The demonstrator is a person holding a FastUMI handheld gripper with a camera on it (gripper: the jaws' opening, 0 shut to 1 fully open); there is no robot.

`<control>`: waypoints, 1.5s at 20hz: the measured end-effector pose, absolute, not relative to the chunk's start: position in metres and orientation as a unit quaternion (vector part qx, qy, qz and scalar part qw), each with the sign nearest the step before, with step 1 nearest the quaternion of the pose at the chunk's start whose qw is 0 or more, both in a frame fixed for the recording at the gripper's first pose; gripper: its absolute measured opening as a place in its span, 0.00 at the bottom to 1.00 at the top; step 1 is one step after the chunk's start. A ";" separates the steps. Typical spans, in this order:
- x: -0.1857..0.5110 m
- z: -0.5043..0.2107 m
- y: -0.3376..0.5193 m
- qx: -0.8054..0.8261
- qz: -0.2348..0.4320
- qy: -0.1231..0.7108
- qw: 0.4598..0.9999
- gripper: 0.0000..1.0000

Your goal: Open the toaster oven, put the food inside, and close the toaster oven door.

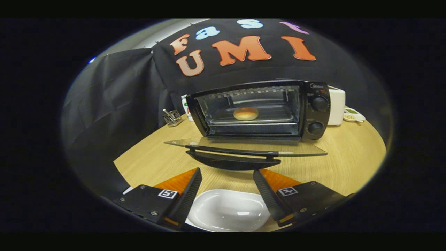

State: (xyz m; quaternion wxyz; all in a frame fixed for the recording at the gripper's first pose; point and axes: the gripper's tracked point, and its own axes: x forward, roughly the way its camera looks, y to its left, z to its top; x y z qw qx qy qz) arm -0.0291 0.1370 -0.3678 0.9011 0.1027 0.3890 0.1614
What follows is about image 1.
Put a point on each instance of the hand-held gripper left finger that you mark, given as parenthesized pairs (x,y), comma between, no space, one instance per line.
(188,197)

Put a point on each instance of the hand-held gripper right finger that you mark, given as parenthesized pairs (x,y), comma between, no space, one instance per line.
(266,197)

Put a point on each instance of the round bread bun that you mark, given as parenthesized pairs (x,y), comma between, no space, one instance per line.
(245,113)

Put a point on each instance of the black toaster oven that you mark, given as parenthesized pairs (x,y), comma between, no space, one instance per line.
(317,115)

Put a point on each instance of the metal oven tray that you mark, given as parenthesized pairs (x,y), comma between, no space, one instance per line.
(275,116)

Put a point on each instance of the white oval plate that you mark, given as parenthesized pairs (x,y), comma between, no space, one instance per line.
(226,209)

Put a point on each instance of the white printed bottle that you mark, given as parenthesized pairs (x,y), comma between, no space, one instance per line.
(185,104)

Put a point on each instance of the white boxy appliance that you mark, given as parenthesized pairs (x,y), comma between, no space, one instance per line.
(337,104)

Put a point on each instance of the black backdrop cloth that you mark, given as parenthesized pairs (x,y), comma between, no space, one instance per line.
(115,104)

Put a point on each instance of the small white dish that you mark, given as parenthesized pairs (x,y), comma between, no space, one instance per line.
(353,116)

